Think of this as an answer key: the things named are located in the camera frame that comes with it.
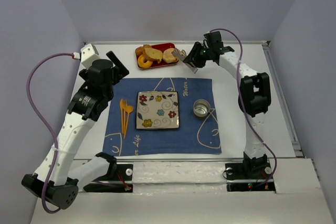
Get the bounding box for metal tongs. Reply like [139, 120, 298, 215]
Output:
[172, 48, 198, 73]

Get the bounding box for pale speckled bagel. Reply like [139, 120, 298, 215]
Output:
[163, 48, 179, 63]

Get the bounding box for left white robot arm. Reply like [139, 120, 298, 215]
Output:
[22, 51, 129, 214]

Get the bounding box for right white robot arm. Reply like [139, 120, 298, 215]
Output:
[181, 29, 272, 181]

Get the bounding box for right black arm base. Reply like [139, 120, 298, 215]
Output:
[222, 163, 276, 193]

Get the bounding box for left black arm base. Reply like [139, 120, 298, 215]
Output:
[83, 163, 133, 193]

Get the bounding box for sliced bread loaf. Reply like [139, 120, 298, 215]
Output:
[143, 48, 163, 63]

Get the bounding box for red rectangular tray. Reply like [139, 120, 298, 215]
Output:
[136, 43, 178, 70]

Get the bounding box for orange plastic fork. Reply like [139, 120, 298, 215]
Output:
[122, 99, 128, 134]

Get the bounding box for yellow glazed donut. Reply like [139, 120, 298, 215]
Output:
[137, 55, 153, 69]

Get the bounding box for orange plastic spoon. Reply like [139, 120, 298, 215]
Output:
[124, 105, 134, 137]

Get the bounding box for brown croissant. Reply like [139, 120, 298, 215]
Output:
[135, 45, 152, 57]

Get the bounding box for small metal cup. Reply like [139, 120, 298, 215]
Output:
[193, 99, 211, 118]

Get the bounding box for square floral ceramic plate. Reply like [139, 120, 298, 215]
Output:
[135, 91, 180, 130]

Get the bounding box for blue cloth placemat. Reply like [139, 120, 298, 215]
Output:
[103, 78, 222, 156]

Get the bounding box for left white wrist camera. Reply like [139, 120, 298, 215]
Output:
[72, 44, 101, 69]

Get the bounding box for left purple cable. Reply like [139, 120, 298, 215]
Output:
[25, 51, 76, 212]

